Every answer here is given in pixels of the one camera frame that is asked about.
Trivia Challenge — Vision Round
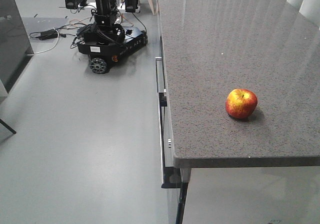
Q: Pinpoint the red yellow apple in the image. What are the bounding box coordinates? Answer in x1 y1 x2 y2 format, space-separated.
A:
225 89 258 119

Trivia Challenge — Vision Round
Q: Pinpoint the black wheeled mobile robot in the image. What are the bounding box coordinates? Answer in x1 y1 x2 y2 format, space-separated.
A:
64 0 148 74

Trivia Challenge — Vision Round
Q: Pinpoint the grey speckled counter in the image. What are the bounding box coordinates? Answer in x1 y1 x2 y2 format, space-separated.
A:
158 0 320 168

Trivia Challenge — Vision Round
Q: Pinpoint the black power adapter brick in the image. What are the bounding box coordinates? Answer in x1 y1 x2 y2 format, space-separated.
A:
38 29 59 40

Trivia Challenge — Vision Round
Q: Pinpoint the chrome cabinet handle bar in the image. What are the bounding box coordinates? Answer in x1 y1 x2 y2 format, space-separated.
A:
155 57 167 99

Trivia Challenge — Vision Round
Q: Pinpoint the white floor cable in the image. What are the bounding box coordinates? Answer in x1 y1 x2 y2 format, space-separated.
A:
32 30 60 55

